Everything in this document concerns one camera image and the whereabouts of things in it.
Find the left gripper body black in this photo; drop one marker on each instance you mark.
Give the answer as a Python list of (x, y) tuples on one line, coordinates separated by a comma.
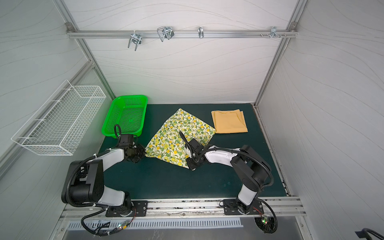
[(137, 152)]

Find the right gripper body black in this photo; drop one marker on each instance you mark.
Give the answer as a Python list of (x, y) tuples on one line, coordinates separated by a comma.
[(191, 162)]

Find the floral patterned skirt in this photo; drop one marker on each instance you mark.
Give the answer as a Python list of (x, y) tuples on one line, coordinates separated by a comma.
[(167, 144)]

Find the yellow skirt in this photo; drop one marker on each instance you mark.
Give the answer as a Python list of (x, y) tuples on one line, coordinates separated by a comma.
[(229, 122)]

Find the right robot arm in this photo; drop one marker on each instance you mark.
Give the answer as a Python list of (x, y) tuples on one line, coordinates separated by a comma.
[(254, 173)]

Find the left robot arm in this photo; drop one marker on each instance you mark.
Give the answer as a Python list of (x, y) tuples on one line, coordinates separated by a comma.
[(85, 186)]

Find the green plastic basket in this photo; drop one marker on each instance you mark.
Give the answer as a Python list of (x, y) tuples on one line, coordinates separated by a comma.
[(129, 113)]

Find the metal u-bolt clamp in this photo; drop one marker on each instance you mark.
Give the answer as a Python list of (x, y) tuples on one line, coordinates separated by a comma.
[(135, 40)]

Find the metal double hook clamp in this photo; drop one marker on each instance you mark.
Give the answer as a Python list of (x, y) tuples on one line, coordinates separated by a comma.
[(165, 32)]

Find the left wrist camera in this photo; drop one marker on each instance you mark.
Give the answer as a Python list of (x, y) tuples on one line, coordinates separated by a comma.
[(126, 141)]

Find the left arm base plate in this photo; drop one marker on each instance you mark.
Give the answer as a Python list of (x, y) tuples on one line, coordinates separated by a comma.
[(135, 208)]

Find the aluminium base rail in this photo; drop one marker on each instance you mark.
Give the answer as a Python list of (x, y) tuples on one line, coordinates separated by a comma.
[(192, 208)]

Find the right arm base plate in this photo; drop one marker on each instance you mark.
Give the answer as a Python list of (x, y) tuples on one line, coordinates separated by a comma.
[(234, 207)]

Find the white slotted cable duct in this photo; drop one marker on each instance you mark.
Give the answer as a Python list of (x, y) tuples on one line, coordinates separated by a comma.
[(149, 224)]

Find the white wire basket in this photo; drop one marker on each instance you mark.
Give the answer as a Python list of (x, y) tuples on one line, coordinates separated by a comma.
[(58, 126)]

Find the small metal ring hook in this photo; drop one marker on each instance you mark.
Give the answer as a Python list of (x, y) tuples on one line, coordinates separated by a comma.
[(201, 32)]

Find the aluminium crossbar rail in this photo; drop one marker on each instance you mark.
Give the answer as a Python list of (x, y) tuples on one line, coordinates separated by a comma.
[(179, 34)]

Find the metal bracket with bolts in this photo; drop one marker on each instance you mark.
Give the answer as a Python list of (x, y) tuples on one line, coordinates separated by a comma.
[(273, 34)]

